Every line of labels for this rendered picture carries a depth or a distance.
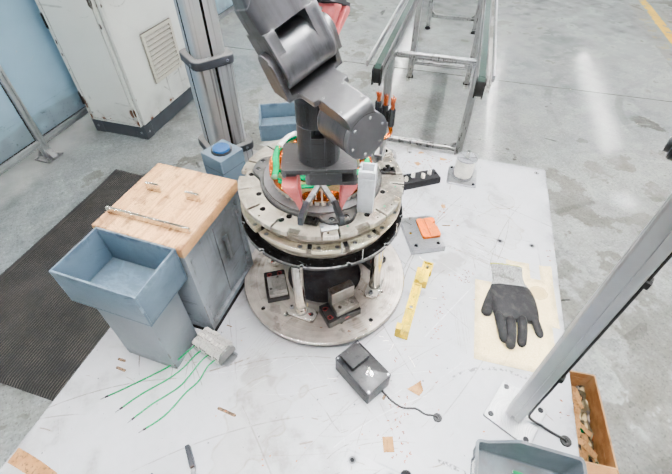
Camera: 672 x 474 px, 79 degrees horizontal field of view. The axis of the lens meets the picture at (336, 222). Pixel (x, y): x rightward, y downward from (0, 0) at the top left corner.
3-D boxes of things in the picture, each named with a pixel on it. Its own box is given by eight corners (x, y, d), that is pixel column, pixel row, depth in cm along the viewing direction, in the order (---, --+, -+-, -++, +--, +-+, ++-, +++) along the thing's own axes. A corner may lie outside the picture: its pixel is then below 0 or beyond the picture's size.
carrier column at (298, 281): (305, 318, 90) (299, 257, 75) (294, 316, 90) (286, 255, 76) (308, 309, 92) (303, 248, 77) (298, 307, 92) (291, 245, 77)
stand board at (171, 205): (184, 259, 71) (180, 250, 69) (96, 234, 75) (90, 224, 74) (239, 189, 84) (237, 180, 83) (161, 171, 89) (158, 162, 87)
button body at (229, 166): (257, 223, 114) (242, 148, 96) (239, 238, 110) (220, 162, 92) (239, 213, 117) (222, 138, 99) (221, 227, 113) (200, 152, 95)
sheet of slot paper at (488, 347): (565, 382, 82) (566, 381, 81) (470, 357, 86) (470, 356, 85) (553, 268, 103) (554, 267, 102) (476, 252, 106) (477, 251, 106)
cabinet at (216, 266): (215, 334, 89) (184, 257, 71) (145, 311, 94) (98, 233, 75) (255, 268, 103) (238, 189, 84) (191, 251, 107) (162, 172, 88)
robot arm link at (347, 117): (314, 6, 44) (253, 50, 43) (384, 38, 38) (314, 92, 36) (343, 91, 54) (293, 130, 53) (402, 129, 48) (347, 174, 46)
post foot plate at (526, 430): (482, 415, 77) (483, 413, 77) (503, 380, 82) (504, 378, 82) (527, 449, 73) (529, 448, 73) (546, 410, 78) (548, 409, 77)
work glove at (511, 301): (544, 359, 85) (548, 354, 84) (478, 342, 88) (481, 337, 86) (537, 272, 102) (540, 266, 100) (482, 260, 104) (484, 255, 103)
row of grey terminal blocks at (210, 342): (240, 353, 86) (237, 343, 83) (224, 371, 83) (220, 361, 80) (206, 330, 90) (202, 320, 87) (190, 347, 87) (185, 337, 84)
